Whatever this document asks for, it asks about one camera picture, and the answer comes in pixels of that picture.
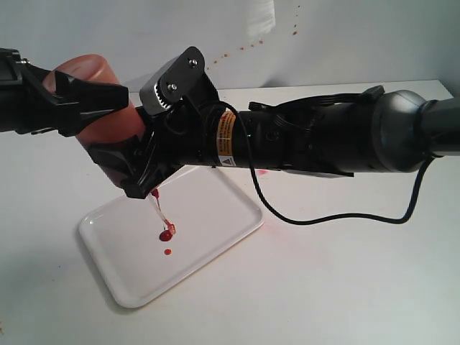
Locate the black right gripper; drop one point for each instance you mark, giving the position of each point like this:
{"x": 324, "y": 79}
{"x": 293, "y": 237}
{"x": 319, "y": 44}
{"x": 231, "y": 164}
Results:
{"x": 187, "y": 133}

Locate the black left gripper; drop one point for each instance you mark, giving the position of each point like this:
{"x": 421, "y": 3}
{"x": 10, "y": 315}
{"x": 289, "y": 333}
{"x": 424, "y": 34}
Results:
{"x": 27, "y": 106}

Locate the red sauce squeeze bottle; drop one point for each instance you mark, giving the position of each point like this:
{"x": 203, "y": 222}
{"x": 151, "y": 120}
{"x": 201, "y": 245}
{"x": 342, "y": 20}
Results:
{"x": 113, "y": 128}

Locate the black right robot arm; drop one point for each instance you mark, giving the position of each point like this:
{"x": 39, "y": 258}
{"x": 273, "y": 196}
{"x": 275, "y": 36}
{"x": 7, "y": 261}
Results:
{"x": 328, "y": 136}

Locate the red sauce drops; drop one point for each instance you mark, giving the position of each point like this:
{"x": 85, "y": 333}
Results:
{"x": 165, "y": 236}

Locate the white rectangular plastic tray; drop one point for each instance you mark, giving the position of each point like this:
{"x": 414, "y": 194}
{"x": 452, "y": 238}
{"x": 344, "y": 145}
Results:
{"x": 206, "y": 212}

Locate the white cloth backdrop sheet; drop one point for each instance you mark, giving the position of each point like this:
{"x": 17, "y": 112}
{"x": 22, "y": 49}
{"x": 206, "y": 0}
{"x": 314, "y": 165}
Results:
{"x": 138, "y": 37}

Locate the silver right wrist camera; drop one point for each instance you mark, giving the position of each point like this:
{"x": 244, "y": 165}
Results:
{"x": 183, "y": 77}

